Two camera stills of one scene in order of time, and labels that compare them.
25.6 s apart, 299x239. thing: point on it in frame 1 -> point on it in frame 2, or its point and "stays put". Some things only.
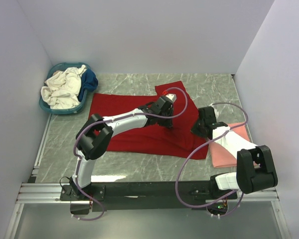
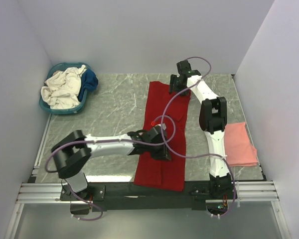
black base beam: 148,196 stays put
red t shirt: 180,141 -> 170,112
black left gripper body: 165,122 -> 157,152
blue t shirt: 88,81 stays put
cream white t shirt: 61,90 stays put
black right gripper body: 197,128 -> 174,80
